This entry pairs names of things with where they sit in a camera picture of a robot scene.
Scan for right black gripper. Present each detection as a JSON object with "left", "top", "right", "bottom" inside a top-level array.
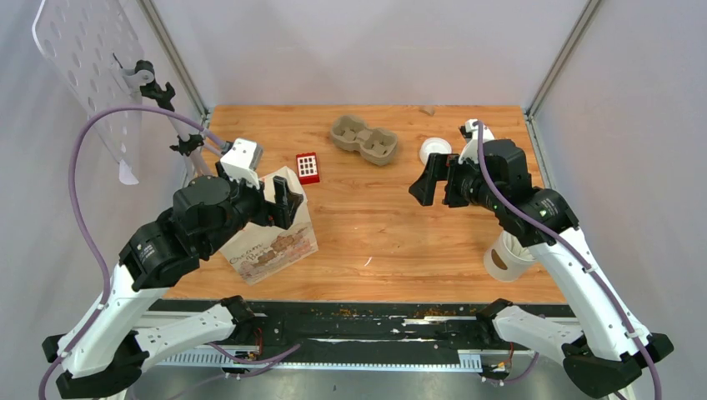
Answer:
[{"left": 409, "top": 152, "right": 502, "bottom": 213}]

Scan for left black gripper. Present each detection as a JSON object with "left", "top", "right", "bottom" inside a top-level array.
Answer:
[{"left": 204, "top": 159, "right": 306, "bottom": 255}]

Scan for white plastic cup lid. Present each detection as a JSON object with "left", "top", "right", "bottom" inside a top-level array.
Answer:
[{"left": 419, "top": 137, "right": 452, "bottom": 165}]

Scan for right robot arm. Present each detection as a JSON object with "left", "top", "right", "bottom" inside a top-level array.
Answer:
[{"left": 409, "top": 139, "right": 674, "bottom": 398}]

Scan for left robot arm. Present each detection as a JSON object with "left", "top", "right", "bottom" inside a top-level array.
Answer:
[{"left": 43, "top": 176, "right": 304, "bottom": 399}]

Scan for red toy block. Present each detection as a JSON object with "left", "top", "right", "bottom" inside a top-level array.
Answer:
[{"left": 295, "top": 152, "right": 320, "bottom": 185}]

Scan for white paper bakery bag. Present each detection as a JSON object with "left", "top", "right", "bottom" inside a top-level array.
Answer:
[{"left": 219, "top": 197, "right": 318, "bottom": 286}]

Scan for cardboard cup carrier tray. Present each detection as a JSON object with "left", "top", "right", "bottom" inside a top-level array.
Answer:
[{"left": 329, "top": 115, "right": 399, "bottom": 166}]

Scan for white straw holder cup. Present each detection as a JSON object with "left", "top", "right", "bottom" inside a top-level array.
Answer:
[{"left": 483, "top": 231, "right": 537, "bottom": 283}]

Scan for tripod stand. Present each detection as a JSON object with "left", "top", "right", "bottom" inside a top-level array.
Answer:
[{"left": 113, "top": 54, "right": 233, "bottom": 184}]

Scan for perforated white panel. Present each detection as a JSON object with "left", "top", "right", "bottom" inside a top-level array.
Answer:
[{"left": 33, "top": 0, "right": 144, "bottom": 185}]

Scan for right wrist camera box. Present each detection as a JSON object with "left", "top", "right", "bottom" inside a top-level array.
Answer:
[{"left": 459, "top": 118, "right": 479, "bottom": 163}]

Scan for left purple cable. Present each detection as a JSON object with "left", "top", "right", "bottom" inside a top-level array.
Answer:
[{"left": 37, "top": 106, "right": 228, "bottom": 400}]

